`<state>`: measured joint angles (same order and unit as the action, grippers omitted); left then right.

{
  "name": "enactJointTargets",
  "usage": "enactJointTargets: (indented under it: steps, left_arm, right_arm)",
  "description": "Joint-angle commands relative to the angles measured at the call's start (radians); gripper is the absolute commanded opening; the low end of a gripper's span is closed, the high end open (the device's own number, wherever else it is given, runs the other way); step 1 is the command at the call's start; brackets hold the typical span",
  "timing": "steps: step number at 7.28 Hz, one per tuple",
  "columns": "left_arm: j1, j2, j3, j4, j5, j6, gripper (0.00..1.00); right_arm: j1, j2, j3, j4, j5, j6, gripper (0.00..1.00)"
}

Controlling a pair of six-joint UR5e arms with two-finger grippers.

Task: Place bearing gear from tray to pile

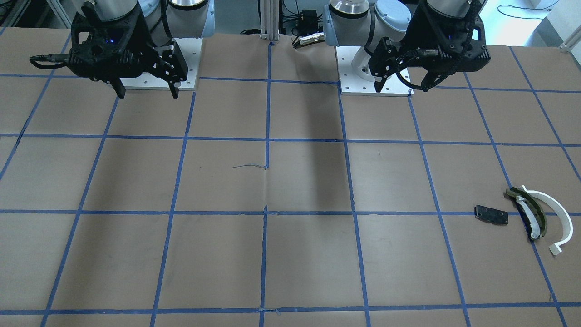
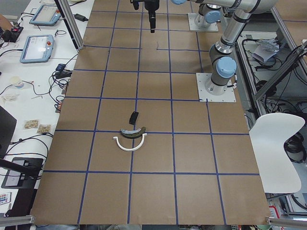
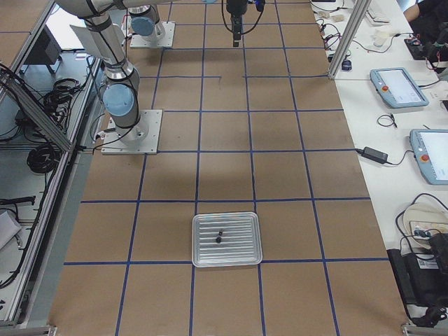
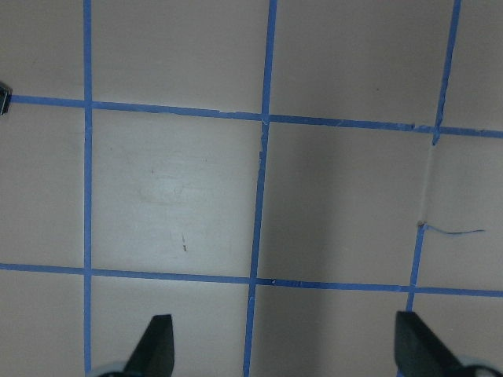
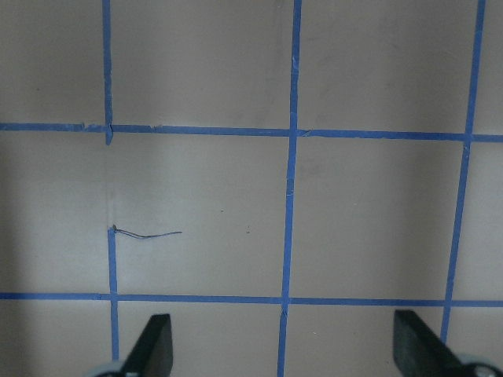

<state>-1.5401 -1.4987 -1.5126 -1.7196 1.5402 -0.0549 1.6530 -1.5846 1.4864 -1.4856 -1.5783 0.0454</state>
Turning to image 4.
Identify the black brake pad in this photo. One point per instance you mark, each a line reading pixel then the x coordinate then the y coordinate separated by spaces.
pixel 5 97

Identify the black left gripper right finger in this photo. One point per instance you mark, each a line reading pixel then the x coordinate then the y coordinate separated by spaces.
pixel 419 352

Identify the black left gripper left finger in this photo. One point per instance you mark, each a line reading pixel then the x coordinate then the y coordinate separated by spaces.
pixel 154 353

